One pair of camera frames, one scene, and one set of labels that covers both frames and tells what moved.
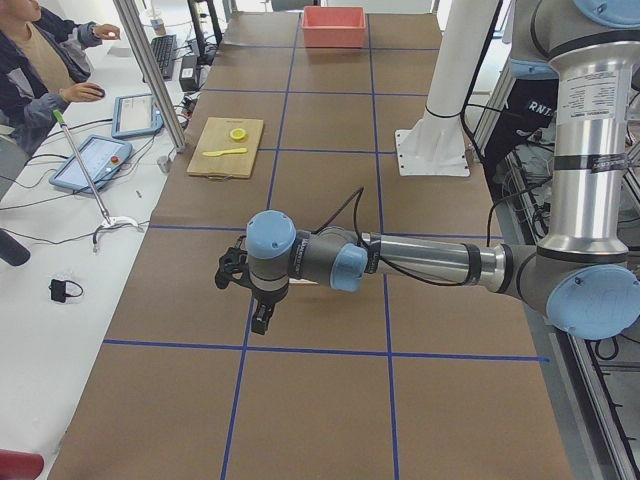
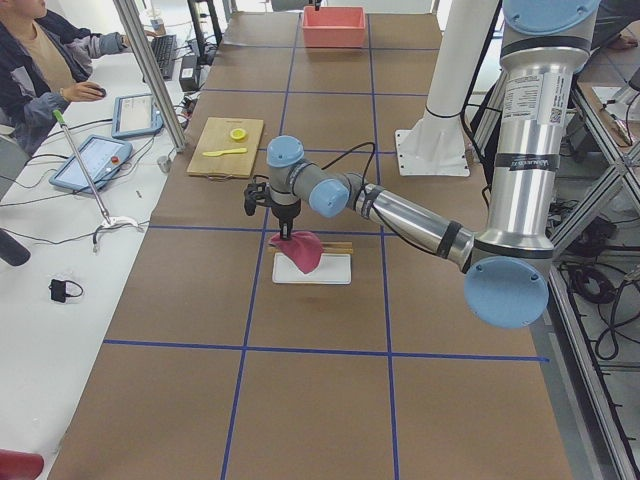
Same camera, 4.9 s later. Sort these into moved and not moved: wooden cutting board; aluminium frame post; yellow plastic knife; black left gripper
Moved: black left gripper
Not moved: yellow plastic knife; aluminium frame post; wooden cutting board
